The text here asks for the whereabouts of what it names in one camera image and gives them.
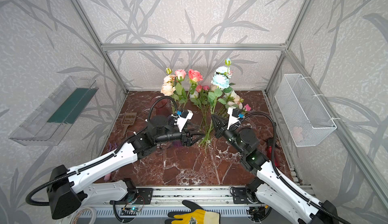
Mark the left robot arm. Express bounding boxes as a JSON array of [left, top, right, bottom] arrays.
[[25, 106, 205, 220]]

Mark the red glass vase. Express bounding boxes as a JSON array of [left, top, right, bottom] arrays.
[[154, 99, 171, 117]]

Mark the purple plastic hook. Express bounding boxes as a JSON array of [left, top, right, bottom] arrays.
[[107, 143, 117, 152]]

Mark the clear plastic wall tray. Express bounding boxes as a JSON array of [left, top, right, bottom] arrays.
[[9, 76, 99, 146]]

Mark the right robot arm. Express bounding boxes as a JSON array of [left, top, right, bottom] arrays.
[[211, 111, 347, 224]]

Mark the yellow black work glove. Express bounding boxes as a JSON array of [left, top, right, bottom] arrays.
[[165, 200, 220, 224]]

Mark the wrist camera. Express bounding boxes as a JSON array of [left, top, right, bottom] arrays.
[[227, 106, 244, 130], [175, 109, 193, 132]]

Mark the coral pink rose stem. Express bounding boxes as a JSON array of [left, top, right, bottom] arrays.
[[183, 69, 203, 104]]

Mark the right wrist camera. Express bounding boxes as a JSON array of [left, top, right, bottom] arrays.
[[227, 106, 244, 130]]

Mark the peach flower stem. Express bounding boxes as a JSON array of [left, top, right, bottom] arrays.
[[161, 68, 177, 98]]

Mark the white wire basket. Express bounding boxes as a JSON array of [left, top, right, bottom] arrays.
[[275, 74, 337, 147]]

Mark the purple glass vase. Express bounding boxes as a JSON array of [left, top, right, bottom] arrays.
[[171, 140, 183, 148]]

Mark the pile of artificial flowers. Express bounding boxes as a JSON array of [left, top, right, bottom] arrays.
[[190, 85, 251, 147]]

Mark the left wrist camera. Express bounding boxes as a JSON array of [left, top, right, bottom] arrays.
[[175, 109, 193, 132]]

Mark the light blue flower stem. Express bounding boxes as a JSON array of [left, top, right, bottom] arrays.
[[208, 58, 232, 115]]

